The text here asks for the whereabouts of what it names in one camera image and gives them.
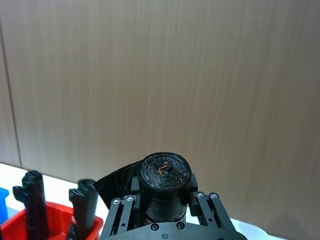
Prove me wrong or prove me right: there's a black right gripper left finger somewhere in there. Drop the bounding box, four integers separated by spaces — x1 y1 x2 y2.
99 175 142 239

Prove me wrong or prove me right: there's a roll of black plastic bags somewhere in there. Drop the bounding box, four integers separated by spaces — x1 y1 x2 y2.
93 151 193 225

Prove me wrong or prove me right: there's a red plastic bin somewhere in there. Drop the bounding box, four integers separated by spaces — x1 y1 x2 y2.
0 201 105 240

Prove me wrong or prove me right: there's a blue plastic container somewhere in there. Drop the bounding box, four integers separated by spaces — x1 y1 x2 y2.
0 187 10 225

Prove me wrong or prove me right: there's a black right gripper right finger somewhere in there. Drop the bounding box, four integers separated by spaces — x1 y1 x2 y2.
184 173 237 232

